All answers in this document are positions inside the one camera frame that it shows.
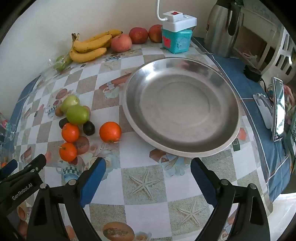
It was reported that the clear bag of green fruit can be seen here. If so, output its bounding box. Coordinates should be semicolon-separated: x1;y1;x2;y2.
48;52;73;72

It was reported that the red apple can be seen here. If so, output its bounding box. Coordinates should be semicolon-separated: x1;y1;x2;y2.
129;27;149;44
148;24;163;43

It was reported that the white phone stand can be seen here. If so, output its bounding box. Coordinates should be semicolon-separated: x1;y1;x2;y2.
253;93;274;129

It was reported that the white slatted rack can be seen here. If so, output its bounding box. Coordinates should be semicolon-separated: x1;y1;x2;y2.
260;28;296;81

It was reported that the black power adapter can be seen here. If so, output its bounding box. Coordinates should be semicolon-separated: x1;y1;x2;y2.
243;65;262;82

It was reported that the checked printed tablecloth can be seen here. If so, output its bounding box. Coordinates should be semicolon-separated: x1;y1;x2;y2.
7;36;293;241

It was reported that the floral patterned bag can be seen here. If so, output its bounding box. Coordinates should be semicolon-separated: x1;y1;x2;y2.
283;85;296;130

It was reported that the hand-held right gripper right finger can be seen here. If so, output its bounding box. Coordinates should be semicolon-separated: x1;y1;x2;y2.
190;157;271;241

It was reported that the green jujube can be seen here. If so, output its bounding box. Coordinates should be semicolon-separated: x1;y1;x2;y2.
66;105;90;126
60;95;80;113

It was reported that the smartphone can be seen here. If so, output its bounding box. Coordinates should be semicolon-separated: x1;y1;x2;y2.
271;77;286;142

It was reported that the orange mandarin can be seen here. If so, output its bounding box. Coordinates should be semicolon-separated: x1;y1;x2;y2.
99;122;122;143
61;123;80;143
59;142;78;162

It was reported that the green box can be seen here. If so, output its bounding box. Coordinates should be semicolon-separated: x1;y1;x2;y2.
284;116;296;160

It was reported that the teal plastic box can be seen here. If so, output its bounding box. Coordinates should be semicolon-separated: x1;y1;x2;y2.
161;27;193;54

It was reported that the round steel plate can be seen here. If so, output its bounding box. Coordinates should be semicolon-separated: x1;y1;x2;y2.
122;58;241;158

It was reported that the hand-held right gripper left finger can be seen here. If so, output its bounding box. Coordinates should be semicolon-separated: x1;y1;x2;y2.
26;157;107;241

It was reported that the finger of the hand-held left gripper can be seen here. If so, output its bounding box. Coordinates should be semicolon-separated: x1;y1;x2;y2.
22;153;47;176
0;159;18;180

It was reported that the yellow banana bunch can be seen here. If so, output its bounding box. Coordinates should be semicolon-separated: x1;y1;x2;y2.
69;29;124;63

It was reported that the pink apple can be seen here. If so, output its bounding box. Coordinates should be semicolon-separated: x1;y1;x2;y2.
111;34;133;53

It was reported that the clear plastic container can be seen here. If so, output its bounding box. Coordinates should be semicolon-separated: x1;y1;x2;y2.
0;112;16;142

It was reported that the steel thermos jug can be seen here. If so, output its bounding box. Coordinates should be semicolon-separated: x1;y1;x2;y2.
204;0;244;58

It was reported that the white switch box with cable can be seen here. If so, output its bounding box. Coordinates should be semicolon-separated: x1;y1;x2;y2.
156;0;197;33

